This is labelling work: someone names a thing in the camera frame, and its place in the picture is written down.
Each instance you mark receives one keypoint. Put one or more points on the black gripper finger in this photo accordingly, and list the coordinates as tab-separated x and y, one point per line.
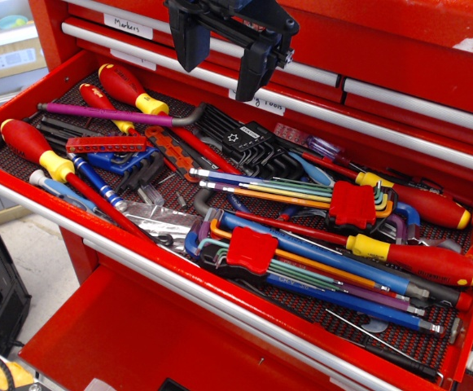
256	68
191	39

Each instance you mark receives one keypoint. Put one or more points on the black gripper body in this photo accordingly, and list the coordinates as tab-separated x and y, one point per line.
244	22

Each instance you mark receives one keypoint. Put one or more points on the orange black tool holder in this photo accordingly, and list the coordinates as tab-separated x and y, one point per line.
173	151

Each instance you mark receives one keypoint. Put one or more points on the red bit holder strip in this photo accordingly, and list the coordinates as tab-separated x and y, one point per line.
102	144

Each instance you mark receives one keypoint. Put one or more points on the blue hex key holder set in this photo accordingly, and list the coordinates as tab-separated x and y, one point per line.
135	168

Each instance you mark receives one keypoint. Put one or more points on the white label markers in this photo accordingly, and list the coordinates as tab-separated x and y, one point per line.
128	26

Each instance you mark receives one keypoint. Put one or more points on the large red yellow screwdriver back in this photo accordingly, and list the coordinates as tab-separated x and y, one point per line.
123	86

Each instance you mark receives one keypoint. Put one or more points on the purple long hex key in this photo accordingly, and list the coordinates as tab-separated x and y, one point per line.
136	117

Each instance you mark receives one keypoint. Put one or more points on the black torx key set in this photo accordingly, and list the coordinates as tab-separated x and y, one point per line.
254	150

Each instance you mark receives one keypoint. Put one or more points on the small red yellow screwdriver back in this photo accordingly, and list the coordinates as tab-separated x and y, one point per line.
96	98

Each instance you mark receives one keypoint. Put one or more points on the red tool chest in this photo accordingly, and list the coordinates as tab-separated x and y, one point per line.
390	81

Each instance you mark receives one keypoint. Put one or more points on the large blue hex key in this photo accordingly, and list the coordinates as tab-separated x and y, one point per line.
290	244

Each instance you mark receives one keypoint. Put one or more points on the rainbow hex key set upper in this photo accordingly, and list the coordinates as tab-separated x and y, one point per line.
345	204

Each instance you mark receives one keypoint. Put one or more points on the rainbow hex key set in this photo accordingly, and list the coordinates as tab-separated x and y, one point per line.
255	258
345	204

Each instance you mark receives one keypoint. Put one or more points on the blue metal precision screwdriver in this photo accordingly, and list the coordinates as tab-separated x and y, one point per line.
99	184

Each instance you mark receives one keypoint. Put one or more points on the clear plastic bag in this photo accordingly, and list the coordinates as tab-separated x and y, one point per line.
168	225

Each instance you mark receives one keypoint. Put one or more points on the rainbow hex key set lower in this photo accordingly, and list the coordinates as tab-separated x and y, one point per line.
255	258

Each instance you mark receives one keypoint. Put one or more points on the red yellow screwdriver front left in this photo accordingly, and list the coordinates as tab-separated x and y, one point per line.
27	142

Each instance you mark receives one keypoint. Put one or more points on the cardboard box with label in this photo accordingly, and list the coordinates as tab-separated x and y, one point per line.
20	57

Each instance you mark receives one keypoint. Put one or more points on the light blue white screwdriver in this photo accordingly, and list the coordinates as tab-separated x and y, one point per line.
63	192

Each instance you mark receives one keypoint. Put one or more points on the red yellow screwdriver right upper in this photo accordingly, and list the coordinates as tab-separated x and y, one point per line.
431	207

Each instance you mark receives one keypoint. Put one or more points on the black red drawer liner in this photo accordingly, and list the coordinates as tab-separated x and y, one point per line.
299	326

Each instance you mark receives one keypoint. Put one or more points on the red yellow screwdriver right lower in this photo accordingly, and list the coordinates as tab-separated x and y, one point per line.
436	264

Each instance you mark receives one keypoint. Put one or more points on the lower open red drawer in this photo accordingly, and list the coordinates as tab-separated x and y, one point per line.
135	336

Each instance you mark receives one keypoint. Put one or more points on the thin black long screwdriver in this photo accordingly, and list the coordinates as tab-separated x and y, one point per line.
393	355

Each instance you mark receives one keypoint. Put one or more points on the purple clear handle screwdriver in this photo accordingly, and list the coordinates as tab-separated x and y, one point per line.
326	149

